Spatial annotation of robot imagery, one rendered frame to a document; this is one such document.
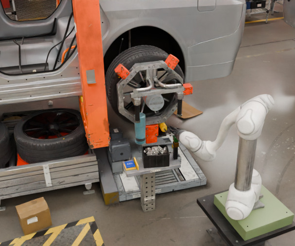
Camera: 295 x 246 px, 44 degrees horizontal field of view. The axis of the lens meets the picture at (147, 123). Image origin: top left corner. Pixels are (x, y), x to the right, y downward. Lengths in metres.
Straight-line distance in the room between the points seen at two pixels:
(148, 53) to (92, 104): 0.60
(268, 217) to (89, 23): 1.75
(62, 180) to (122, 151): 0.56
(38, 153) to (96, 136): 0.56
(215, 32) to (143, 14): 0.69
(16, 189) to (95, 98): 1.03
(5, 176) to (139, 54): 1.43
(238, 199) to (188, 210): 0.88
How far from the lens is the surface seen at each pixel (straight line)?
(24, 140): 3.22
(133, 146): 3.47
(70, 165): 3.11
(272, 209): 2.70
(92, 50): 2.59
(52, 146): 3.12
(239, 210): 2.34
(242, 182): 2.29
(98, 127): 2.85
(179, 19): 3.26
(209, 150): 2.53
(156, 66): 2.89
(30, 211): 3.00
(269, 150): 3.98
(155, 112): 3.19
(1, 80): 3.24
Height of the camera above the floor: 2.15
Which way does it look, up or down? 30 degrees down
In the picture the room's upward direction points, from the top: 1 degrees counter-clockwise
